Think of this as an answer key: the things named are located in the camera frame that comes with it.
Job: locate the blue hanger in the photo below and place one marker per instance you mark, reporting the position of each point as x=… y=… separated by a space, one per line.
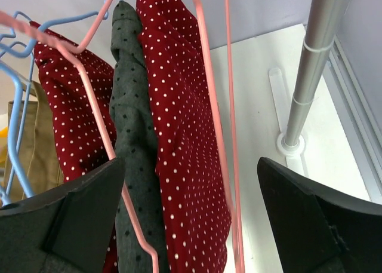
x=13 y=130
x=21 y=47

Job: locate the pink hanger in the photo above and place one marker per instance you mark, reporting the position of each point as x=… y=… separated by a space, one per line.
x=233 y=199
x=68 y=51

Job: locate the white metal clothes rack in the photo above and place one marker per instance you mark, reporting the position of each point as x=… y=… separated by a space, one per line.
x=292 y=110

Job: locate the yellow plastic tray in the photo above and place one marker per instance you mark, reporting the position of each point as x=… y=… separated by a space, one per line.
x=3 y=146

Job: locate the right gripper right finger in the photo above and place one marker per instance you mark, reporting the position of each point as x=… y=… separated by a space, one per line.
x=317 y=228

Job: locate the red polka-dot skirt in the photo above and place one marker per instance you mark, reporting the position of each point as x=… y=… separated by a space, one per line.
x=197 y=220
x=79 y=146

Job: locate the tan skirt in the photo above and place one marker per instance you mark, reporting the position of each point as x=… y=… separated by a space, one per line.
x=37 y=152

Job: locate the grey dotted skirt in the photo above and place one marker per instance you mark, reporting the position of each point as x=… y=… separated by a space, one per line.
x=136 y=140

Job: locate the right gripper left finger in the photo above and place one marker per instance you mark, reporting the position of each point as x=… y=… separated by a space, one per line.
x=65 y=229

